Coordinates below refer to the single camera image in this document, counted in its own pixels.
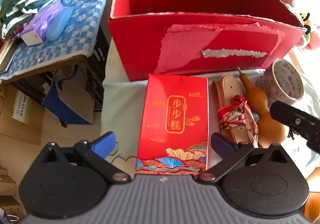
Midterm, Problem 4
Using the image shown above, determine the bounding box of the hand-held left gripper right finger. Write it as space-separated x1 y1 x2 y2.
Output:
197 132 291 186

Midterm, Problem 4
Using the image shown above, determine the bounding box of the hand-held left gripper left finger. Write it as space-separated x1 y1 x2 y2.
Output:
37 131 132 185

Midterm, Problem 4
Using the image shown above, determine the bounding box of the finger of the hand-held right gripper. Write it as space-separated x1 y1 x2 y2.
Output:
269 100 320 154

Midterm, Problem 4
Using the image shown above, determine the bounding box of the brown gourd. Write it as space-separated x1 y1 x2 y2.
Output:
237 67 287 148

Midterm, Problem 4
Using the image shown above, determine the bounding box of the printed tape roll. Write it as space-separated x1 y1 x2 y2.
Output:
255 59 305 105

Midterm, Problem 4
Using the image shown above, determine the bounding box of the beige leather belt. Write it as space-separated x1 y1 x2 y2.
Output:
211 73 253 148

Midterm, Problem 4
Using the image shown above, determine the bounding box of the red printed gift box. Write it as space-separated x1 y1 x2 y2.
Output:
135 73 209 174

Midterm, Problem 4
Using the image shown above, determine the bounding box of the large red cardboard box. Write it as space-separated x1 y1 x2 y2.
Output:
107 0 307 82

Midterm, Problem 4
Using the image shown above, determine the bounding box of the pale green bear-print sheet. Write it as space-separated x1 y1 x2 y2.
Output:
101 47 320 189

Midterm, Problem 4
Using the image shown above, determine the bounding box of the blue paper bag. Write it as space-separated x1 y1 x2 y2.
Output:
41 68 93 128

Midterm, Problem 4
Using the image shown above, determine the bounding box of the black plastic crate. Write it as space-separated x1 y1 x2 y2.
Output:
10 24 110 112

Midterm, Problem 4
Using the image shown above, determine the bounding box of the green label cardboard box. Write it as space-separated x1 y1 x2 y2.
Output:
0 84 45 144

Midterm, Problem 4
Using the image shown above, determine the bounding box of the yellow plush toy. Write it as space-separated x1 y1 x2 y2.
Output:
297 12 313 40

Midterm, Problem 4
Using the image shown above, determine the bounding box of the stack of cardboard boxes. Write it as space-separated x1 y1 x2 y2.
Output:
0 161 25 222

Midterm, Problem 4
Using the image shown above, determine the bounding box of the blue checkered towel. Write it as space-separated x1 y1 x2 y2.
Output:
0 0 112 82

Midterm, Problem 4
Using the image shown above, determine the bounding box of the blue glasses case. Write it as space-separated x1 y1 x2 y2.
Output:
46 7 73 42

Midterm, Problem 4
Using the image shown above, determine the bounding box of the stack of books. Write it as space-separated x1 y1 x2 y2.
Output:
0 38 19 73

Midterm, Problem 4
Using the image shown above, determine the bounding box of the purple tissue pack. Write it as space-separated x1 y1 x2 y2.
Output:
20 1 64 47

